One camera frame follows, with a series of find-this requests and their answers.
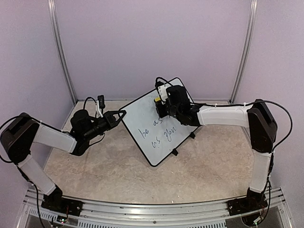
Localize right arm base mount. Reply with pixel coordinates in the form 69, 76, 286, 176
227, 197, 268, 216

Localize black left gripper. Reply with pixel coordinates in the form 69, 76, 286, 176
83, 110, 126, 141

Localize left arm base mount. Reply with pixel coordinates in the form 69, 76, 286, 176
41, 195, 84, 217

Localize left aluminium frame post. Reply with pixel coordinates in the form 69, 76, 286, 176
47, 0, 78, 105

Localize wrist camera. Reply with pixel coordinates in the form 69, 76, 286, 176
155, 82, 168, 104
96, 95, 105, 118

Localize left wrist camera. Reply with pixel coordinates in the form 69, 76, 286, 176
96, 95, 105, 118

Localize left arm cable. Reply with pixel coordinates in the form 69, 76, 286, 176
82, 96, 98, 112

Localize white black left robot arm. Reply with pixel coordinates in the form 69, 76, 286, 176
0, 109, 126, 211

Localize aluminium frame post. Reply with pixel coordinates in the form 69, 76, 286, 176
229, 0, 258, 104
47, 0, 78, 105

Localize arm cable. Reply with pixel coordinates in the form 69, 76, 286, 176
82, 96, 98, 112
251, 100, 293, 148

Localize right aluminium frame post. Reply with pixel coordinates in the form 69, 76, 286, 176
229, 0, 258, 104

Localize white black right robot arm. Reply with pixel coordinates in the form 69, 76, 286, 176
155, 84, 277, 211

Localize front aluminium rail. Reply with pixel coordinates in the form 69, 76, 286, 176
16, 188, 294, 228

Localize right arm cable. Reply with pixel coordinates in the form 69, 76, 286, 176
251, 100, 293, 148

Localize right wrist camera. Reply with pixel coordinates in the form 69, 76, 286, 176
155, 82, 168, 104

